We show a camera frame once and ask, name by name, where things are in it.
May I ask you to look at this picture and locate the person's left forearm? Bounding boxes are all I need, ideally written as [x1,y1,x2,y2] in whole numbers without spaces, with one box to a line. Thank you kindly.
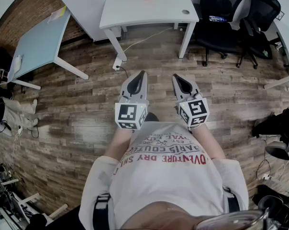
[105,126,136,158]

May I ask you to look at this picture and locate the white flat device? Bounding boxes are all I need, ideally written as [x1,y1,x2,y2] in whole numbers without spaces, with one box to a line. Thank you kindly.
[12,54,23,72]

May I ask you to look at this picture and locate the black right harness strap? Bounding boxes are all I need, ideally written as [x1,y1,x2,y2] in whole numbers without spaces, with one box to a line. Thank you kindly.
[222,186,241,216]

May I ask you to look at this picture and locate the workbench with wooden legs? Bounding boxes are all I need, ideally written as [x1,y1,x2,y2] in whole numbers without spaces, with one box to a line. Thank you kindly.
[0,164,69,230]

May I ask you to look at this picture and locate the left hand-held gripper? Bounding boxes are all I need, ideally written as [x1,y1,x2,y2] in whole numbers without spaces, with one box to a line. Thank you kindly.
[114,70,150,131]

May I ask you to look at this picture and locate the white floor cable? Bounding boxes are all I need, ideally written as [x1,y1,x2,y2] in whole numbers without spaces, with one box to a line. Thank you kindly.
[122,26,176,55]

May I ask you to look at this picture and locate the clear water bottle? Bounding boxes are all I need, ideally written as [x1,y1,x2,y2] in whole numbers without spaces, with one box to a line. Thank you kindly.
[208,15,228,23]

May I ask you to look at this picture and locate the grey chair base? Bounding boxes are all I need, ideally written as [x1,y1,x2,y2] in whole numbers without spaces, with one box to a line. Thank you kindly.
[265,134,289,163]

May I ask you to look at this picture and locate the person's right forearm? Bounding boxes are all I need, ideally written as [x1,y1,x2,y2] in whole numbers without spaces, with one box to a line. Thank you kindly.
[190,124,227,161]

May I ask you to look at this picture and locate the long white desk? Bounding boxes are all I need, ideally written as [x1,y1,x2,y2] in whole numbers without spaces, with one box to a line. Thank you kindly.
[50,0,126,45]

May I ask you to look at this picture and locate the light blue table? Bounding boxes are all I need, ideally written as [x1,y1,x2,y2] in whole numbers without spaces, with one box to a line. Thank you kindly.
[7,6,89,91]

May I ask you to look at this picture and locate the black harness strap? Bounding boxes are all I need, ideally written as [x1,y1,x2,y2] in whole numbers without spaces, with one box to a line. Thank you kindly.
[92,192,112,230]
[222,186,241,216]

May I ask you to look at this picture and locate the white table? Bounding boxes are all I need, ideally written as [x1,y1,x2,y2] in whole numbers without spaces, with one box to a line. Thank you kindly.
[99,0,200,62]

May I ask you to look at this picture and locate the black mesh office chair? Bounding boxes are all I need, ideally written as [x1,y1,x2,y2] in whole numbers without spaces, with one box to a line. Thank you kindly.
[237,0,282,69]
[193,0,247,67]

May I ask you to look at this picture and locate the person's eyeglasses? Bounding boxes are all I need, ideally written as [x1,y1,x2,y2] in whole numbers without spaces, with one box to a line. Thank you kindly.
[194,207,272,230]

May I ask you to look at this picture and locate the black left harness strap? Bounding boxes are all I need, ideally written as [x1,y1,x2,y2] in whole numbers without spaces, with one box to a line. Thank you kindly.
[92,192,112,230]

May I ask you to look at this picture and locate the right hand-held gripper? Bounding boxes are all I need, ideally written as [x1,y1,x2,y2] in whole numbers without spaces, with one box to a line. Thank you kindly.
[172,74,210,129]

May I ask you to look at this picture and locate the yellow and white paper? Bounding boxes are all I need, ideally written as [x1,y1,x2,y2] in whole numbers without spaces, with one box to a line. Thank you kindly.
[47,5,67,24]

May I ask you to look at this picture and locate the white printed t-shirt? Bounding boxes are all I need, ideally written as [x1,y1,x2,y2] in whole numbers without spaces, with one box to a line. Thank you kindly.
[78,121,250,230]

